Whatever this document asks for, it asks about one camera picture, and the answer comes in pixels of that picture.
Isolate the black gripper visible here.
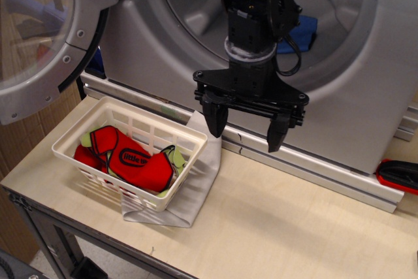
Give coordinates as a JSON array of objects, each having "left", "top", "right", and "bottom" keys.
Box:
[{"left": 193, "top": 58, "right": 309, "bottom": 153}]

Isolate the blue cloth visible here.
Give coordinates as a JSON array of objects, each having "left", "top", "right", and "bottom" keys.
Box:
[{"left": 277, "top": 16, "right": 318, "bottom": 54}]

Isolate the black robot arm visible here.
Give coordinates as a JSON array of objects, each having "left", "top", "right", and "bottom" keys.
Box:
[{"left": 193, "top": 0, "right": 309, "bottom": 152}]

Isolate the white plastic laundry basket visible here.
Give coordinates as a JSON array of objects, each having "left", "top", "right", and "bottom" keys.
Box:
[{"left": 52, "top": 97, "right": 208, "bottom": 212}]

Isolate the grey toy washing machine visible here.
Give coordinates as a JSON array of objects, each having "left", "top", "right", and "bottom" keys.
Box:
[{"left": 101, "top": 0, "right": 417, "bottom": 172}]

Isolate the round transparent machine door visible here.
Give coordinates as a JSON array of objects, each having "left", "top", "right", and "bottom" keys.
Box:
[{"left": 1, "top": 0, "right": 119, "bottom": 125}]

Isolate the grey folded cloth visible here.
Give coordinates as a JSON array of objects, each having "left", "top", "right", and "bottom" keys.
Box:
[{"left": 121, "top": 111, "right": 221, "bottom": 228}]

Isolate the red little tikes garment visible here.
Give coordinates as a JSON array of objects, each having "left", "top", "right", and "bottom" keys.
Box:
[{"left": 73, "top": 125, "right": 174, "bottom": 193}]

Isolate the red and black tool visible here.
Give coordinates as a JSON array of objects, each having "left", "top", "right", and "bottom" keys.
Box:
[{"left": 376, "top": 159, "right": 417, "bottom": 195}]

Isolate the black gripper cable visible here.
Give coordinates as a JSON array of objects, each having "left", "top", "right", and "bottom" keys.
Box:
[{"left": 276, "top": 33, "right": 302, "bottom": 77}]

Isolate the metal table frame leg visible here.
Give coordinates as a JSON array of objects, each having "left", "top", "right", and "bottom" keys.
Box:
[{"left": 6, "top": 190, "right": 108, "bottom": 279}]

